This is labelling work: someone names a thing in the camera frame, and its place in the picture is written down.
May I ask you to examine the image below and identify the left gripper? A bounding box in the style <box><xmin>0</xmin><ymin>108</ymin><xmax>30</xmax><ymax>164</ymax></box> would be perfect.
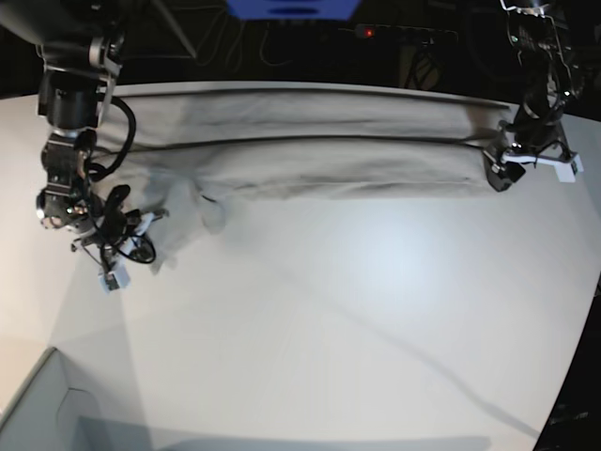
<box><xmin>483</xmin><ymin>120</ymin><xmax>578</xmax><ymax>192</ymax></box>

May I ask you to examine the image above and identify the beige t-shirt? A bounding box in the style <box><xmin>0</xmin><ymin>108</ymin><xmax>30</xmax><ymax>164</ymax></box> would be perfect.
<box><xmin>94</xmin><ymin>87</ymin><xmax>509</xmax><ymax>272</ymax></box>

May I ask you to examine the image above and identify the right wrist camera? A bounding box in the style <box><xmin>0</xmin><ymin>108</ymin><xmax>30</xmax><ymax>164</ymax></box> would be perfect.
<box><xmin>98</xmin><ymin>266</ymin><xmax>131</xmax><ymax>293</ymax></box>

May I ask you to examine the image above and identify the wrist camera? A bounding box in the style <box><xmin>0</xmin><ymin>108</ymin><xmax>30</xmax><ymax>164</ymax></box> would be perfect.
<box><xmin>555</xmin><ymin>154</ymin><xmax>584</xmax><ymax>183</ymax></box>
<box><xmin>98</xmin><ymin>266</ymin><xmax>131</xmax><ymax>293</ymax></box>

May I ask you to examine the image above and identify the blue bin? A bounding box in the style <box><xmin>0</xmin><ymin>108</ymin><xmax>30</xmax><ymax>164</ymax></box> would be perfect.
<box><xmin>226</xmin><ymin>0</ymin><xmax>361</xmax><ymax>21</ymax></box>

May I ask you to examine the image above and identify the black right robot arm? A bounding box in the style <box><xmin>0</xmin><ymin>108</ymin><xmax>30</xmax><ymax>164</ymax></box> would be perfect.
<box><xmin>1</xmin><ymin>1</ymin><xmax>160</xmax><ymax>277</ymax></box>

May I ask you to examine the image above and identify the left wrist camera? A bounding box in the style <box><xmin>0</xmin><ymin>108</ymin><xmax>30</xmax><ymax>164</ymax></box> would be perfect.
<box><xmin>555</xmin><ymin>154</ymin><xmax>584</xmax><ymax>183</ymax></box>

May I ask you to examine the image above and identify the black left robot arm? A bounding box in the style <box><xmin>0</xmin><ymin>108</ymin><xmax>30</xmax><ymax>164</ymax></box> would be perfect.
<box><xmin>483</xmin><ymin>1</ymin><xmax>583</xmax><ymax>193</ymax></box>

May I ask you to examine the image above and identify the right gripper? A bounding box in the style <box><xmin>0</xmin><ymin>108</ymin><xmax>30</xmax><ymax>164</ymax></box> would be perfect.
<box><xmin>69</xmin><ymin>209</ymin><xmax>169</xmax><ymax>272</ymax></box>

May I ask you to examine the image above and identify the black power strip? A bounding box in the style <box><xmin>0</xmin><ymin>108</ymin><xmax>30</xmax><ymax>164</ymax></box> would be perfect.
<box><xmin>339</xmin><ymin>23</ymin><xmax>458</xmax><ymax>46</ymax></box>

